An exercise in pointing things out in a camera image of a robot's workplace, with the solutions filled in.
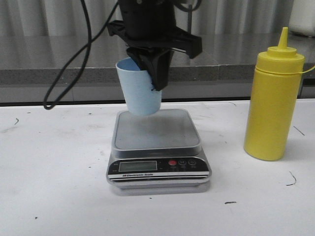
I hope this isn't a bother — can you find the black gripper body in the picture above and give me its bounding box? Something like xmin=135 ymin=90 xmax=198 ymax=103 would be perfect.
xmin=108 ymin=0 xmax=202 ymax=59

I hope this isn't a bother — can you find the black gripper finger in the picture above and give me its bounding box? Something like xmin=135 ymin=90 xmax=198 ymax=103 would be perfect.
xmin=145 ymin=49 xmax=173 ymax=91
xmin=126 ymin=47 xmax=156 ymax=71

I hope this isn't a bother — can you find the light blue plastic cup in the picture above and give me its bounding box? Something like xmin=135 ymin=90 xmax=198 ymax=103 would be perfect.
xmin=116 ymin=58 xmax=162 ymax=116

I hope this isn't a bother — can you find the yellow squeeze bottle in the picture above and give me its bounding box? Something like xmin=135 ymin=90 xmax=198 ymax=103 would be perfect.
xmin=244 ymin=27 xmax=305 ymax=161

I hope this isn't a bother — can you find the silver electronic kitchen scale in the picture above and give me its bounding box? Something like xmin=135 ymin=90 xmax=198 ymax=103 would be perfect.
xmin=106 ymin=109 xmax=212 ymax=189

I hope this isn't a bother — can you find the white container in background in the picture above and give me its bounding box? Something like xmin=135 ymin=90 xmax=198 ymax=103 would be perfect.
xmin=289 ymin=0 xmax=315 ymax=37

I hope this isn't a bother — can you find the black cable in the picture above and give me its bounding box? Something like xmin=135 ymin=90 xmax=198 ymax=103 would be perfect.
xmin=43 ymin=0 xmax=124 ymax=110

